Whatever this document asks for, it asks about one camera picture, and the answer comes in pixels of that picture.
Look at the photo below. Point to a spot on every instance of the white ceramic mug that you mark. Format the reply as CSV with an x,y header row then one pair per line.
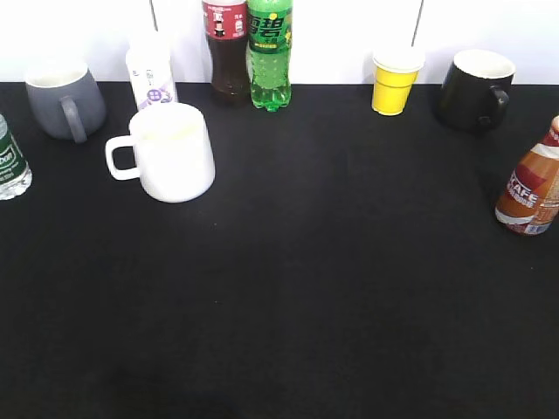
x,y
173,155

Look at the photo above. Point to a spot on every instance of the brown coffee drink bottle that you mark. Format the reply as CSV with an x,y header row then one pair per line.
x,y
529,202

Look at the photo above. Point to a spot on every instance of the yellow paper cup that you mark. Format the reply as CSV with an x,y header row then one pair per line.
x,y
397,69

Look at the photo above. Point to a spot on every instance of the green sprite bottle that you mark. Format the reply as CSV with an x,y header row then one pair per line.
x,y
270,44

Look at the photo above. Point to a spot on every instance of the cola bottle red label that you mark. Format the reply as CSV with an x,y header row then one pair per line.
x,y
226,31

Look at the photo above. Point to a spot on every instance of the white yogurt drink bottle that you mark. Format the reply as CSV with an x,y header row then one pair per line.
x,y
149,67

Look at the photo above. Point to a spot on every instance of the black ceramic mug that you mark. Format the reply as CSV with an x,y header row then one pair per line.
x,y
474,96

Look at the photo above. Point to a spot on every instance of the grey ceramic mug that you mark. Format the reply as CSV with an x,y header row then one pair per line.
x,y
65,99

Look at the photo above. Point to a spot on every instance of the water bottle green label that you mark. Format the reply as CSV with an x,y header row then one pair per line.
x,y
15,175

